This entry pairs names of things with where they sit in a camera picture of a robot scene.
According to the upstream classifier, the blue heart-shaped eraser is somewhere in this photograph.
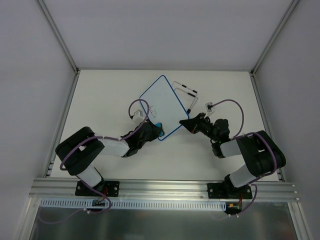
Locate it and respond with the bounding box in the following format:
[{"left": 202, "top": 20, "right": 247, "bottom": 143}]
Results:
[{"left": 155, "top": 122, "right": 165, "bottom": 137}]

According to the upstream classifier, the blue-framed whiteboard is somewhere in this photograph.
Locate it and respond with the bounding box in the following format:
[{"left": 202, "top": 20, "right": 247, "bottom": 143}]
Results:
[{"left": 139, "top": 75, "right": 190, "bottom": 141}]

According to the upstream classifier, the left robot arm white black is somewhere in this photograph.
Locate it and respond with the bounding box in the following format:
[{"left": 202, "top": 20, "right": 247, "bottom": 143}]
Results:
[{"left": 55, "top": 120, "right": 164, "bottom": 196}]

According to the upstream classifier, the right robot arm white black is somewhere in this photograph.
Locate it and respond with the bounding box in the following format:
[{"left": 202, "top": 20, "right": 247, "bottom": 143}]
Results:
[{"left": 179, "top": 113, "right": 287, "bottom": 198}]

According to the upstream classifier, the wire whiteboard stand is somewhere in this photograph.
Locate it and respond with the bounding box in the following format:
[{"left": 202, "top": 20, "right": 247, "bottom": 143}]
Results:
[{"left": 172, "top": 81, "right": 199, "bottom": 114}]

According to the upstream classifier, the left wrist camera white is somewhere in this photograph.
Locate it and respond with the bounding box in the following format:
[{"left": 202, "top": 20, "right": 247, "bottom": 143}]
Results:
[{"left": 131, "top": 109, "right": 145, "bottom": 125}]

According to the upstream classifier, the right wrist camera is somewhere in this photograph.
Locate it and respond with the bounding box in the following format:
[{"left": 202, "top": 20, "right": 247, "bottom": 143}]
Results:
[{"left": 205, "top": 102, "right": 216, "bottom": 117}]

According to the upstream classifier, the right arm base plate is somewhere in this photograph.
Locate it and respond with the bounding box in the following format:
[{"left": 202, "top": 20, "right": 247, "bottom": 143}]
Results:
[{"left": 206, "top": 182, "right": 253, "bottom": 200}]

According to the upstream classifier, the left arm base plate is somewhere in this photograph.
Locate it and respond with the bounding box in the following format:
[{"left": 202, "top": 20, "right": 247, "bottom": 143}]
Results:
[{"left": 74, "top": 180, "right": 120, "bottom": 197}]

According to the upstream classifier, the right side table rail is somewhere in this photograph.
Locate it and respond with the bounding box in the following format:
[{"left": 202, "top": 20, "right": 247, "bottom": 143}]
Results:
[{"left": 249, "top": 72, "right": 287, "bottom": 182}]

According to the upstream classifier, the table rail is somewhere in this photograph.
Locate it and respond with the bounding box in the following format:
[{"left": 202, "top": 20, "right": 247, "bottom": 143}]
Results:
[
  {"left": 42, "top": 70, "right": 81, "bottom": 178},
  {"left": 249, "top": 72, "right": 287, "bottom": 182}
]

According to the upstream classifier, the left side table rail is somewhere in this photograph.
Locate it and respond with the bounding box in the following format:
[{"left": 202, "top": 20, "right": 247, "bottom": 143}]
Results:
[{"left": 42, "top": 70, "right": 81, "bottom": 178}]

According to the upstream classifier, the aluminium front rail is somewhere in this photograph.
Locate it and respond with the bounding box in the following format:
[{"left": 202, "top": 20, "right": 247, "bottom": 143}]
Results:
[{"left": 28, "top": 177, "right": 300, "bottom": 202}]

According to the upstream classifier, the white slotted cable duct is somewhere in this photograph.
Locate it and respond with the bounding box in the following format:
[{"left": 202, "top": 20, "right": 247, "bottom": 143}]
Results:
[{"left": 39, "top": 198, "right": 227, "bottom": 212}]

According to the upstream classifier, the left aluminium frame post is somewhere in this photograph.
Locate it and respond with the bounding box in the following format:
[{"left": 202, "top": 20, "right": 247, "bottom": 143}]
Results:
[{"left": 35, "top": 0, "right": 79, "bottom": 74}]

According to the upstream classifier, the aluminium frame post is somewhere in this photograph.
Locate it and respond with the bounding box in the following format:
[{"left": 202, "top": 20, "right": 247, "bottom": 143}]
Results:
[
  {"left": 35, "top": 0, "right": 79, "bottom": 74},
  {"left": 250, "top": 0, "right": 301, "bottom": 76}
]

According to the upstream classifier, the right aluminium frame post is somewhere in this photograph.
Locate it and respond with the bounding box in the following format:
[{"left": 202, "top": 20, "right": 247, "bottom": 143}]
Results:
[{"left": 250, "top": 0, "right": 301, "bottom": 76}]

